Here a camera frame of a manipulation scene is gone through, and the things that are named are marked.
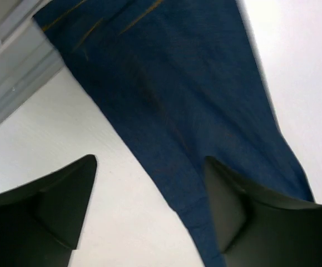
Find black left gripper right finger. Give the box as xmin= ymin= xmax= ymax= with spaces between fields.
xmin=204 ymin=157 xmax=322 ymax=266

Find dark blue denim trousers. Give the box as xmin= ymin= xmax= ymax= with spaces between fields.
xmin=33 ymin=1 xmax=313 ymax=266

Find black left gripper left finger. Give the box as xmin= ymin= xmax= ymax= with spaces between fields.
xmin=0 ymin=155 xmax=97 ymax=266

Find aluminium left side rail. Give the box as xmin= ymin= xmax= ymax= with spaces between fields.
xmin=0 ymin=1 xmax=64 ymax=124

